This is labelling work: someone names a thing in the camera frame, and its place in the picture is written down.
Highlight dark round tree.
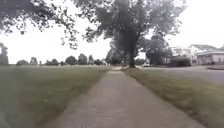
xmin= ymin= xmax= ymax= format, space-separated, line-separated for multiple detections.
xmin=137 ymin=34 xmax=174 ymax=66

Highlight grass strip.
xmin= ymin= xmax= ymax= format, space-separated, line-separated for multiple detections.
xmin=121 ymin=67 xmax=224 ymax=128

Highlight overhanging tree branches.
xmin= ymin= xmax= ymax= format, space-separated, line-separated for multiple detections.
xmin=0 ymin=0 xmax=80 ymax=51

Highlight large broad tree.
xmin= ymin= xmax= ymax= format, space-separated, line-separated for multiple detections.
xmin=73 ymin=0 xmax=188 ymax=69

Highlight green grass lawn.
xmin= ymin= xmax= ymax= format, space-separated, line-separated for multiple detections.
xmin=0 ymin=64 xmax=113 ymax=128

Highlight grey asphalt road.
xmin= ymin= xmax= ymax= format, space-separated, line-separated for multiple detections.
xmin=139 ymin=65 xmax=224 ymax=86

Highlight row of distant trees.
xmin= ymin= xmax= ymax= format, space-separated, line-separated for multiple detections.
xmin=14 ymin=53 xmax=111 ymax=67

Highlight pale concrete path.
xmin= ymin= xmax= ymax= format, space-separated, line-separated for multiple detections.
xmin=43 ymin=69 xmax=208 ymax=128

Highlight white building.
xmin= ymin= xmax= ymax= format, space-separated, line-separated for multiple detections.
xmin=169 ymin=43 xmax=218 ymax=65

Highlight low pale building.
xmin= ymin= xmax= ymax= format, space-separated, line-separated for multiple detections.
xmin=195 ymin=45 xmax=224 ymax=66

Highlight dark bush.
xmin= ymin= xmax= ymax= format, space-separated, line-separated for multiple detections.
xmin=166 ymin=57 xmax=193 ymax=68

